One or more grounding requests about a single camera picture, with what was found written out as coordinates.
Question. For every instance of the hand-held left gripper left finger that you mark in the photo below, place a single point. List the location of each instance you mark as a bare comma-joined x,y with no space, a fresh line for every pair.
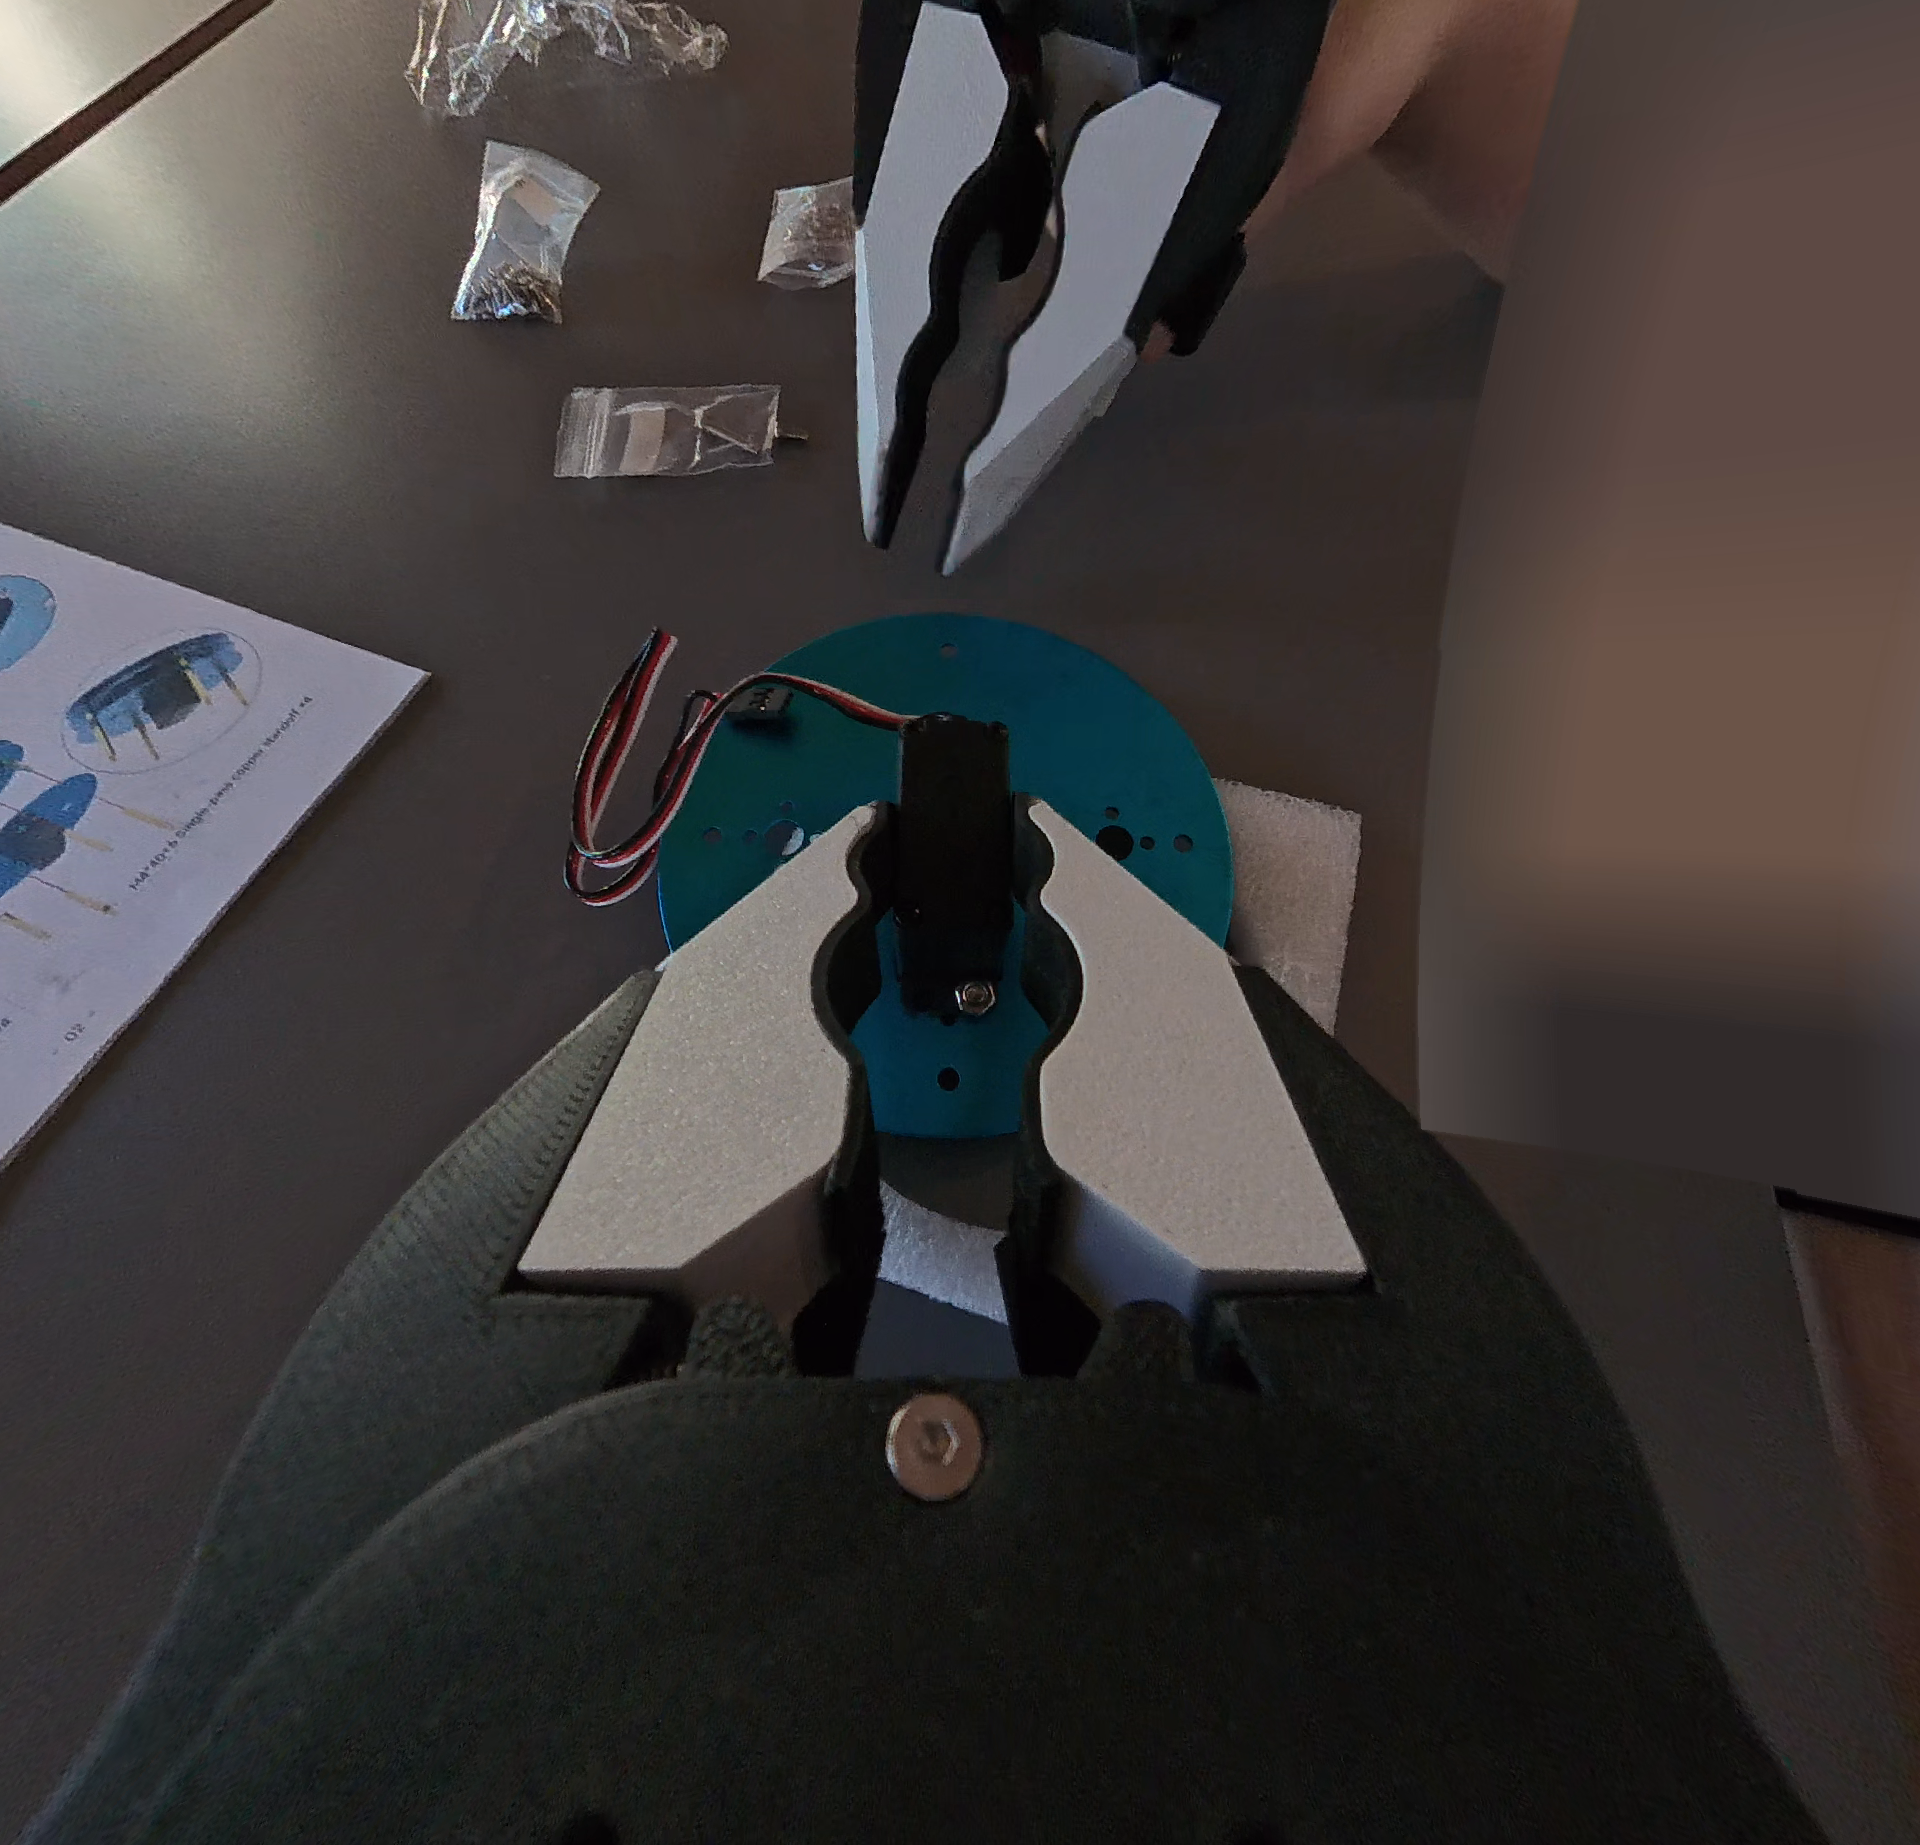
706,1111

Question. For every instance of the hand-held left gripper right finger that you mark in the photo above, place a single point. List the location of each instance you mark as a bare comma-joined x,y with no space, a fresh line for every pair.
1185,1126

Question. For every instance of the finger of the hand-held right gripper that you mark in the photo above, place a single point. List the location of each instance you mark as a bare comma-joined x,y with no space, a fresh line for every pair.
901,225
1116,241

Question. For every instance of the black servo motor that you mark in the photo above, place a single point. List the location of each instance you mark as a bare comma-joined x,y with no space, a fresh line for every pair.
951,826

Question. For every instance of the blue round metal plate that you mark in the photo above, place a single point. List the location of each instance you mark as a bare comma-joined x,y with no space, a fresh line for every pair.
1095,736

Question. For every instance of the person's right forearm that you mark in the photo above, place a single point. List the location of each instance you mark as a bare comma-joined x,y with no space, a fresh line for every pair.
1440,61

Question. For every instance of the small clear bag of nuts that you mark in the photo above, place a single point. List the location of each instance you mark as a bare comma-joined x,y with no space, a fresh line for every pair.
801,232

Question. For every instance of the silver hex nut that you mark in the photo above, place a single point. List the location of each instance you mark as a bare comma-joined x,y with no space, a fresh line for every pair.
975,998

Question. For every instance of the white foam sheet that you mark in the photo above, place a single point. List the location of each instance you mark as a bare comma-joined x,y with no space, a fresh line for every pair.
1290,885

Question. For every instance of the clear zip bag white label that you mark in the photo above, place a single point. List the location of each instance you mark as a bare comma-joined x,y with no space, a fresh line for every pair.
661,432

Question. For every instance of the clear bag of dark screws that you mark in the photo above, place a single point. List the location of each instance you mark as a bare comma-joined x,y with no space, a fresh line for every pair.
526,241

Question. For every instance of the crumpled clear plastic wrap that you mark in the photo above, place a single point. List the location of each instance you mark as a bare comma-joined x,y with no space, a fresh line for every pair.
510,16

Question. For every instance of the white instruction booklet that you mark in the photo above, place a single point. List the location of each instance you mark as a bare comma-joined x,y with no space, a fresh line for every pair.
151,900

